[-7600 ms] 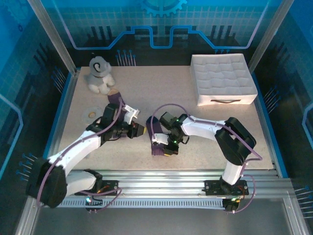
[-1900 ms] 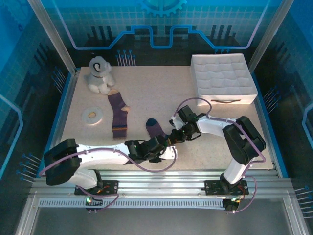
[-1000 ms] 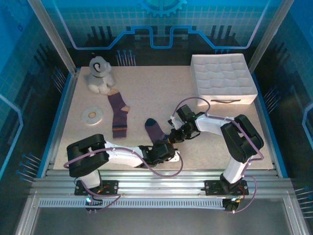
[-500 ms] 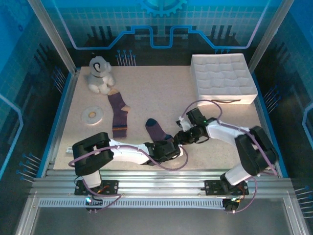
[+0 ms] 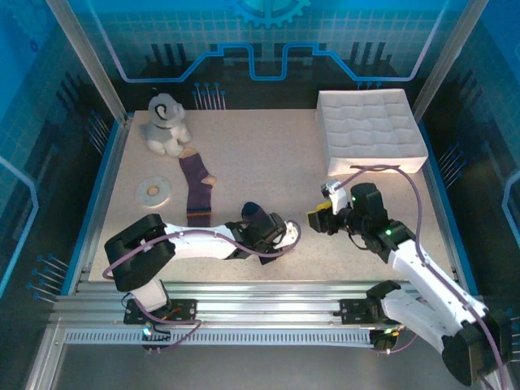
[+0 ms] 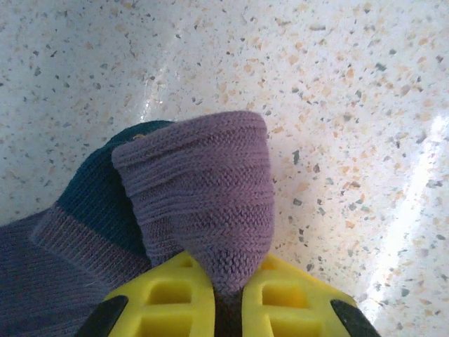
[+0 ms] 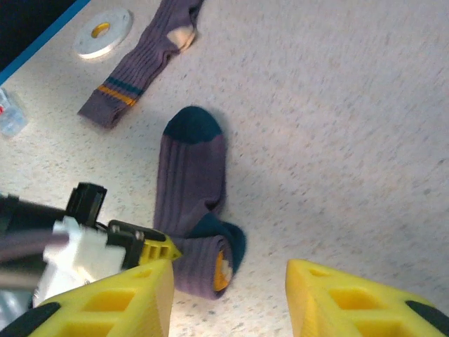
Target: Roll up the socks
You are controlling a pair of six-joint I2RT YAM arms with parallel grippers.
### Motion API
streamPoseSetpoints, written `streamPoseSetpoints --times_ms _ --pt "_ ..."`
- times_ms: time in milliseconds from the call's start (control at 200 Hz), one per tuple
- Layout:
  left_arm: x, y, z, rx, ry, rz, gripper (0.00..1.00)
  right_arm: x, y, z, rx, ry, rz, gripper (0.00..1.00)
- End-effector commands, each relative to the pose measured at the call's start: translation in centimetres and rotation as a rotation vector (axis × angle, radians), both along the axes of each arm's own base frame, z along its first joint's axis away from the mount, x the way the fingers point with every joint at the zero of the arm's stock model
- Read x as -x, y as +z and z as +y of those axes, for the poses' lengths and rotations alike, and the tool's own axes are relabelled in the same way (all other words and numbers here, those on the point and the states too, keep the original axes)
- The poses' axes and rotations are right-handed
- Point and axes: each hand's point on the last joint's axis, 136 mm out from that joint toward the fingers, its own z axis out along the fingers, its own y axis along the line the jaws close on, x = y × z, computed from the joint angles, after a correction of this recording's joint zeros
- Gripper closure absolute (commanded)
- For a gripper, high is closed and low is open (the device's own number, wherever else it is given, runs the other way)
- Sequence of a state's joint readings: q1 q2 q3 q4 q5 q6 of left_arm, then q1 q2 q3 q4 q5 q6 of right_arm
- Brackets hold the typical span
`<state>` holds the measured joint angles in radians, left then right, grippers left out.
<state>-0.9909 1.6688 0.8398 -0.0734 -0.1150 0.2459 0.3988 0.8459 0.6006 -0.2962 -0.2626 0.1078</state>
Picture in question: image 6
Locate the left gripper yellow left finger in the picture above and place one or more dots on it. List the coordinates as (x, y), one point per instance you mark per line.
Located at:
(168, 302)

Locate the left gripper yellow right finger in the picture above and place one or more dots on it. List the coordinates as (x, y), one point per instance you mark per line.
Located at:
(280, 302)

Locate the purple sock with teal toe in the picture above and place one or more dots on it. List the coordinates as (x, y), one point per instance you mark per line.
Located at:
(210, 193)

